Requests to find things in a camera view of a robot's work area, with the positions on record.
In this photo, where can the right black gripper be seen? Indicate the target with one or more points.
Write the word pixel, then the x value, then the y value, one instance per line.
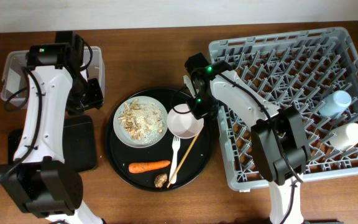
pixel 199 112

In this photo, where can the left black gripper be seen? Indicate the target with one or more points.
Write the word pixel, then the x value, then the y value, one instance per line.
pixel 96 100

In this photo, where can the pink saucer bowl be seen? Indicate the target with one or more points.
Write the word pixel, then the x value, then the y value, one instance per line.
pixel 185 126

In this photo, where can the blue plastic cup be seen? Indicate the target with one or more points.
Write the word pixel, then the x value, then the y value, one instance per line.
pixel 335 104

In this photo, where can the cream paper cup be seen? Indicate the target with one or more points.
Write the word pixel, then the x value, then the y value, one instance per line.
pixel 345 136

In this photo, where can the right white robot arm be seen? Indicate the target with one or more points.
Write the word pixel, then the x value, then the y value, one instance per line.
pixel 280 148

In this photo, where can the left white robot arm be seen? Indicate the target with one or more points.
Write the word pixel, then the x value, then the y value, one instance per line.
pixel 38 181

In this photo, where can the clear plastic waste bin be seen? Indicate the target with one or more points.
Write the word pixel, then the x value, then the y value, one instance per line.
pixel 13 77

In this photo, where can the grey dishwasher rack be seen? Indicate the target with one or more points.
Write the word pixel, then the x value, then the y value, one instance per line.
pixel 301 69

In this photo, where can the wooden chopstick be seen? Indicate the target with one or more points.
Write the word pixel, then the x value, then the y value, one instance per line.
pixel 183 160

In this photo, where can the black rectangular tray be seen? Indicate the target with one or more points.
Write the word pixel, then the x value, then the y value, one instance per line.
pixel 70 141

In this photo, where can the grey plate with food scraps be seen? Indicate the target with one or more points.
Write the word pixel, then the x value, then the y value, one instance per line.
pixel 140 121

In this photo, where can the round black serving tray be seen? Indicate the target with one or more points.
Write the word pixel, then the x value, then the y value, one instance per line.
pixel 121 155

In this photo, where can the brown walnut shell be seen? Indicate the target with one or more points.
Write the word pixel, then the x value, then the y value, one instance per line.
pixel 160 180

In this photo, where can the orange carrot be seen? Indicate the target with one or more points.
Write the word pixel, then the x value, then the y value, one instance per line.
pixel 141 167

